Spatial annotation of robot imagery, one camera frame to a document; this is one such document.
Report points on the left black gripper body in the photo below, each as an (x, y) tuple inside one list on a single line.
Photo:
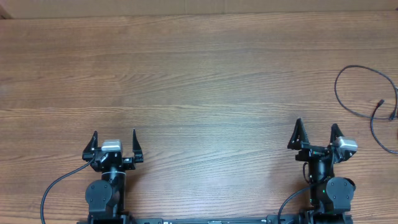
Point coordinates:
[(127, 164)]

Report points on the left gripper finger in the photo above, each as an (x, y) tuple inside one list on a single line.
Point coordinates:
[(136, 148), (91, 147)]

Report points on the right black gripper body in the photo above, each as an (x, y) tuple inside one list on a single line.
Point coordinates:
[(310, 152)]

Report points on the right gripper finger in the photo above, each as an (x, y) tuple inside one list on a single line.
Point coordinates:
[(299, 139), (335, 134)]

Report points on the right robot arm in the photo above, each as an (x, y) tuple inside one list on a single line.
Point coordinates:
[(330, 196)]

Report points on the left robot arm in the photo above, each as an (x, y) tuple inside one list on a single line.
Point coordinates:
[(106, 196)]

